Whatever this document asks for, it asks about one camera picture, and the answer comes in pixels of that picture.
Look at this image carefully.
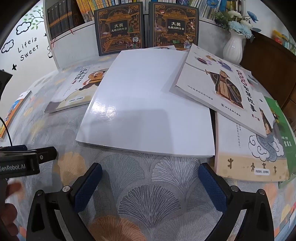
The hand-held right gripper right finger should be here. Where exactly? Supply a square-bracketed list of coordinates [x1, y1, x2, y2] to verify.
[198, 162, 274, 241]

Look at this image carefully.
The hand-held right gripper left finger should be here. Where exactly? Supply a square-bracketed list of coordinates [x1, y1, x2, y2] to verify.
[26, 162, 103, 241]

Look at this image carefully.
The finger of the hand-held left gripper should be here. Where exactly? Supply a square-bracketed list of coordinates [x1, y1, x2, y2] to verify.
[35, 146, 57, 166]

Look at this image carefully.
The pink-spined bear picture book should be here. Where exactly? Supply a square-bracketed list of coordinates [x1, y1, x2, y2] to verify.
[45, 66, 109, 113]

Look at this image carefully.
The row of yellow books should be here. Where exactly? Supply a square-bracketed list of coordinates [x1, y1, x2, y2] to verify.
[75, 0, 148, 24]

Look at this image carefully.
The row of colourful books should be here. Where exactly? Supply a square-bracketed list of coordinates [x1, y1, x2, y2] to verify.
[176, 0, 243, 20]

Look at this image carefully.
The person's left hand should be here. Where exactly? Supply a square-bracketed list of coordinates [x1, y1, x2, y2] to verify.
[0, 178, 25, 235]

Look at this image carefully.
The cloud figure story book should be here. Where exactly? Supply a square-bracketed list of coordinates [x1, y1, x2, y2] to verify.
[214, 109, 290, 182]

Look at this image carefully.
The orange cartoon picture book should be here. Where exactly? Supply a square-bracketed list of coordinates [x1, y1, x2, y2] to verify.
[0, 91, 31, 139]

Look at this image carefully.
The green picture book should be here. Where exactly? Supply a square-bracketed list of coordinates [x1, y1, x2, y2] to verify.
[264, 96, 296, 188]

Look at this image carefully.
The large plain white book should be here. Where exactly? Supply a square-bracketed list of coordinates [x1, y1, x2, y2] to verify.
[75, 48, 215, 159]

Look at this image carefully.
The white bookshelf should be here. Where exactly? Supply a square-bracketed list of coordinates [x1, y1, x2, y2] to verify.
[43, 0, 249, 69]

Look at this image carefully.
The robed figure story book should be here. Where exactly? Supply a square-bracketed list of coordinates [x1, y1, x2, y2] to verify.
[169, 44, 278, 139]

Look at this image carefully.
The black boxed book set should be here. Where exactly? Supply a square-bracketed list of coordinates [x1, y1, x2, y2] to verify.
[47, 0, 85, 40]

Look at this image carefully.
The brown wooden cabinet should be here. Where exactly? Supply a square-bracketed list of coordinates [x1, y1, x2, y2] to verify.
[239, 30, 296, 116]

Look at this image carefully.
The dark ornate encyclopedia book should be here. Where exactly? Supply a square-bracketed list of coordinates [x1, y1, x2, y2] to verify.
[94, 2, 145, 57]
[148, 1, 199, 50]

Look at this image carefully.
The small colourful items pile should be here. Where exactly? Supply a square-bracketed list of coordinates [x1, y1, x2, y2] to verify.
[272, 30, 296, 50]

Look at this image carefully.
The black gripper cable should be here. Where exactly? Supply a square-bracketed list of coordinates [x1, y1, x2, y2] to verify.
[0, 117, 11, 147]

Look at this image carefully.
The lettering wall sticker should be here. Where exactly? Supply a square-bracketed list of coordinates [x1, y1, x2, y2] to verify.
[17, 37, 40, 62]

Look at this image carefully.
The cloud wall sticker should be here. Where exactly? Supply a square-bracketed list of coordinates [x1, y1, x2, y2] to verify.
[17, 22, 31, 34]
[1, 39, 15, 54]

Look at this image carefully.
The tree wall sticker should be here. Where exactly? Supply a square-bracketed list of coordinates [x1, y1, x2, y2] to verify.
[16, 0, 47, 32]

